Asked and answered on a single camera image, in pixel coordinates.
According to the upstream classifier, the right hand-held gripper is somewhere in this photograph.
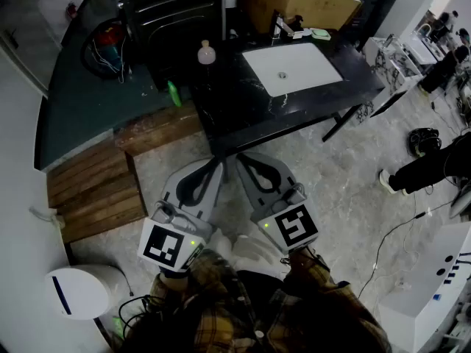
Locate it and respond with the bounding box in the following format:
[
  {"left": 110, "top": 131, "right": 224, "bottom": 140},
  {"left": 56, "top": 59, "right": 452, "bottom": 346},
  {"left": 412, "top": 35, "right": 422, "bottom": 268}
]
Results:
[{"left": 235, "top": 151, "right": 319, "bottom": 256}]

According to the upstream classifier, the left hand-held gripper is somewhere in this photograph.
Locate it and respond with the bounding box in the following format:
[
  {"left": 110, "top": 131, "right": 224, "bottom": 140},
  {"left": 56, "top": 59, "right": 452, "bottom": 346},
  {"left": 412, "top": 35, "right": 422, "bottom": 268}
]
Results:
[{"left": 138, "top": 158, "right": 225, "bottom": 274}]

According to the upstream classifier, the person's left forearm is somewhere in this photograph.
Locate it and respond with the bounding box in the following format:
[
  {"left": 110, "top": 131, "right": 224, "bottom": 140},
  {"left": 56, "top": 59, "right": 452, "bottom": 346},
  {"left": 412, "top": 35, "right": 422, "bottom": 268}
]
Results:
[{"left": 148, "top": 248, "right": 238, "bottom": 353}]

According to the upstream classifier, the person's right forearm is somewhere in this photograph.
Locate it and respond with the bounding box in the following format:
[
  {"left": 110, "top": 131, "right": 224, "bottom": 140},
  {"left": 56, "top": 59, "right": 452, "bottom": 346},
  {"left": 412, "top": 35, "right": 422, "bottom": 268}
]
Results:
[{"left": 267, "top": 247, "right": 393, "bottom": 353}]

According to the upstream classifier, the black marble sink countertop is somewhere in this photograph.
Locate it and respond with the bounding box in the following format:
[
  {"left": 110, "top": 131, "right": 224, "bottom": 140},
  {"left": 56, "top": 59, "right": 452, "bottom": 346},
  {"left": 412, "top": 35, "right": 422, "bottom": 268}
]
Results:
[{"left": 187, "top": 31, "right": 386, "bottom": 158}]

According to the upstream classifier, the green lit object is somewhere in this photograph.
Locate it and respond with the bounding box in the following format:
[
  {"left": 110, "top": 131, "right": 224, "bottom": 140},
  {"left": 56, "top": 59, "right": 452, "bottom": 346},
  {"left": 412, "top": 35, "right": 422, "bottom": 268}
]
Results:
[{"left": 166, "top": 80, "right": 183, "bottom": 108}]

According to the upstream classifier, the white rectangular sink basin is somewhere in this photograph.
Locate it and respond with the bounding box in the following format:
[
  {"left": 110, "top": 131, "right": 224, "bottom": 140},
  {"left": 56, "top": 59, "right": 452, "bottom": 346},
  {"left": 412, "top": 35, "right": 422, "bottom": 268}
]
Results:
[{"left": 241, "top": 42, "right": 344, "bottom": 98}]

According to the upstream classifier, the person's white shoe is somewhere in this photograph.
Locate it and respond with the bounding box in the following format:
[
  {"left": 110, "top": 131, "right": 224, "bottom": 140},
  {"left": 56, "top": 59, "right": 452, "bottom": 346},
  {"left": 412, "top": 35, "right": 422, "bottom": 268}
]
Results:
[
  {"left": 231, "top": 235, "right": 281, "bottom": 272},
  {"left": 210, "top": 229, "right": 236, "bottom": 261}
]

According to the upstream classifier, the wooden plank step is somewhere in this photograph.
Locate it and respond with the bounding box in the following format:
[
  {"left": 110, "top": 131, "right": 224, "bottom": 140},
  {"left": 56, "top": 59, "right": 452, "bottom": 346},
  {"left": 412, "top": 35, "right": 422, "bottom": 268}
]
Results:
[{"left": 113, "top": 100, "right": 204, "bottom": 158}]

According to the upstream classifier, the black wristband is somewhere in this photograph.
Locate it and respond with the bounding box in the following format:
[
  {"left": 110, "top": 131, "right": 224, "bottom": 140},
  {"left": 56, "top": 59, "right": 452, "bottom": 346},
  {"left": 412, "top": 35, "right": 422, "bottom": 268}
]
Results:
[{"left": 157, "top": 265, "right": 189, "bottom": 280}]

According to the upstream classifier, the wooden pallet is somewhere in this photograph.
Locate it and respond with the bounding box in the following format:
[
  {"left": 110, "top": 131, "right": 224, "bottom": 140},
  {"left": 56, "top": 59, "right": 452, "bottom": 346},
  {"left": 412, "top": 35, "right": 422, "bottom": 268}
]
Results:
[{"left": 46, "top": 140, "right": 149, "bottom": 245}]

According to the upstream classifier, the dark green floor mat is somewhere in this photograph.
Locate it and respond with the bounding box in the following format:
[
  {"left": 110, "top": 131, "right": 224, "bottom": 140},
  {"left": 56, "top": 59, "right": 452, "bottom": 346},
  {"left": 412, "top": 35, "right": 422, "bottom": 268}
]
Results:
[{"left": 34, "top": 0, "right": 194, "bottom": 171}]

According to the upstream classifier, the person with dark hair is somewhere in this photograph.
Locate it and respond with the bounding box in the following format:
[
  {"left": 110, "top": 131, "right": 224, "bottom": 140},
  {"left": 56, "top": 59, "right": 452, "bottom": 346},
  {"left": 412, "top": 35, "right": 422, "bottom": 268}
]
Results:
[{"left": 121, "top": 288, "right": 393, "bottom": 353}]

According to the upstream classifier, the chrome faucet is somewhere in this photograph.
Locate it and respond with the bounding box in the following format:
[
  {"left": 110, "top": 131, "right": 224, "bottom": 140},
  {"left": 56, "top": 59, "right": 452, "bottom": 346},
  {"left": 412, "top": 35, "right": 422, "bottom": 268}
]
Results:
[{"left": 271, "top": 11, "right": 295, "bottom": 46}]

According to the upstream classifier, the white marble counter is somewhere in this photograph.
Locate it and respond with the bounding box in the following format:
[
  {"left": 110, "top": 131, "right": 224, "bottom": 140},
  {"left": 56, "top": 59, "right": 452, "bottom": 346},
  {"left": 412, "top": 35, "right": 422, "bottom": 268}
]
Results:
[{"left": 362, "top": 36, "right": 425, "bottom": 119}]

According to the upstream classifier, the red canister vacuum cleaner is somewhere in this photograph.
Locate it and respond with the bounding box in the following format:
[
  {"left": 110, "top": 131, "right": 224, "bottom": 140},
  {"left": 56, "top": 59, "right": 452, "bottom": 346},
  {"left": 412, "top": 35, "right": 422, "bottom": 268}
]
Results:
[{"left": 79, "top": 18, "right": 130, "bottom": 81}]

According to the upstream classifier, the large cardboard box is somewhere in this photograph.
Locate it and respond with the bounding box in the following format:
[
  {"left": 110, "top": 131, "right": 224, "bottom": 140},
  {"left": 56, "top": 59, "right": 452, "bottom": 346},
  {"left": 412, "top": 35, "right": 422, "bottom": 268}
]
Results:
[{"left": 238, "top": 0, "right": 364, "bottom": 37}]

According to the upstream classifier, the white cabinet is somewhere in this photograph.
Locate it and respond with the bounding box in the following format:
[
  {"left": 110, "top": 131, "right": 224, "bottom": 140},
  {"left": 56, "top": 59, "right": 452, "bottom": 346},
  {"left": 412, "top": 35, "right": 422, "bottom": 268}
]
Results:
[{"left": 378, "top": 221, "right": 471, "bottom": 353}]

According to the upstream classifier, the white door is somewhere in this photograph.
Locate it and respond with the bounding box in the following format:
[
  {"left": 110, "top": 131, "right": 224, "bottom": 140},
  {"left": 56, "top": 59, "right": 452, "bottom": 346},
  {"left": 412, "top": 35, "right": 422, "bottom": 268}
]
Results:
[{"left": 0, "top": 20, "right": 63, "bottom": 98}]

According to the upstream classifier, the black floor cable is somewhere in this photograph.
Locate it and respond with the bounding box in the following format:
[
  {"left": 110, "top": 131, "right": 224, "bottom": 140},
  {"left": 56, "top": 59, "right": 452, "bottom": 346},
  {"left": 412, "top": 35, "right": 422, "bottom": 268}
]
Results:
[{"left": 358, "top": 199, "right": 454, "bottom": 298}]

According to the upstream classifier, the black appliance cable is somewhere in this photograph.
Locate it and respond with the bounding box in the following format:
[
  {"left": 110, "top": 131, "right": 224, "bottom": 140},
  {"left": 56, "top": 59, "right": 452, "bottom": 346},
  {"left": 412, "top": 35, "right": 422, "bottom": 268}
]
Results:
[{"left": 116, "top": 270, "right": 165, "bottom": 340}]

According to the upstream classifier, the white wall plug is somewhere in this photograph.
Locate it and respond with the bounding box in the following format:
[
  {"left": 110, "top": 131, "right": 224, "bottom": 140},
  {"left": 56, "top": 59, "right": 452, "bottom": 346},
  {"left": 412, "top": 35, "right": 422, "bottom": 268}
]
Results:
[{"left": 29, "top": 205, "right": 66, "bottom": 230}]

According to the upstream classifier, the thin white cable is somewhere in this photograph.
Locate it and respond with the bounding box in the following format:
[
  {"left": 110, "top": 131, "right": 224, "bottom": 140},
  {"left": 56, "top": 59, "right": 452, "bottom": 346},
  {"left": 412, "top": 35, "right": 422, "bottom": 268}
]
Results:
[{"left": 92, "top": 36, "right": 128, "bottom": 85}]

